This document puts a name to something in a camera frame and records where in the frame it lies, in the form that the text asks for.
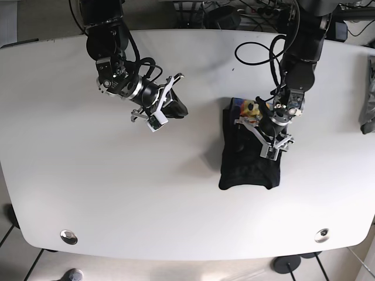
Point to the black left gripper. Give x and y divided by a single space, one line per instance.
267 130

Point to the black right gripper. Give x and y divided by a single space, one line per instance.
145 94

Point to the black T-shirt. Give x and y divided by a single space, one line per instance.
241 162

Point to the grey T-shirt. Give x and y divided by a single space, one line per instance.
367 114

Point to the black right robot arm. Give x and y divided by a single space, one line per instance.
122 72

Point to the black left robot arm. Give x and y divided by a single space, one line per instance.
294 52

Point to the right silver table grommet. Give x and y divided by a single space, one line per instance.
322 235

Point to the silver table grommet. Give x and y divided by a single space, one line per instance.
68 237
322 235

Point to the black round stand base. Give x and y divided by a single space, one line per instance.
286 264

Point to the left silver table grommet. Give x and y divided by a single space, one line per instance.
68 237

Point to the grey shoe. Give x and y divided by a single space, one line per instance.
73 275

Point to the black left table leg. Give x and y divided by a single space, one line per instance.
11 217

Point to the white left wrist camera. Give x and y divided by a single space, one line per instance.
269 152

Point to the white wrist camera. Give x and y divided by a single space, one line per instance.
269 152
158 118

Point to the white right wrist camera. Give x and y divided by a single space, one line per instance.
158 118

